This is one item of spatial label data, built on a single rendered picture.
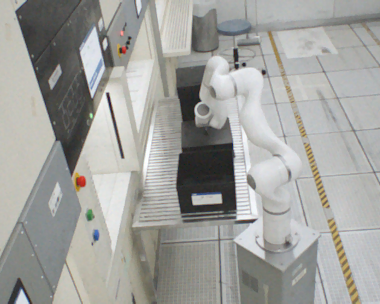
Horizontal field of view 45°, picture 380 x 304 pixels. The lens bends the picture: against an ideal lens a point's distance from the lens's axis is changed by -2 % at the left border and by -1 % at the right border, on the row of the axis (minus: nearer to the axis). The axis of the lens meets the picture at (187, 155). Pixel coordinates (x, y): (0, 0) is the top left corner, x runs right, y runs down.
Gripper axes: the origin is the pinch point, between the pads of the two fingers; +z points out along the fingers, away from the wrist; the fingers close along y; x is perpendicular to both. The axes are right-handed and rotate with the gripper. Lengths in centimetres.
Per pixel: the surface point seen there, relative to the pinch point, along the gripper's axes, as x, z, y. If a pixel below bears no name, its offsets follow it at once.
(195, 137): 4.6, 6.6, 6.3
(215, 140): 8.2, 3.1, -4.2
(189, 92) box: -27.3, 23.3, 8.3
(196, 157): 19.6, -14.0, 6.0
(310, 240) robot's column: 67, -41, -41
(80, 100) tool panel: 9, -93, 42
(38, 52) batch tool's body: 5, -129, 43
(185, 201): 43, -28, 13
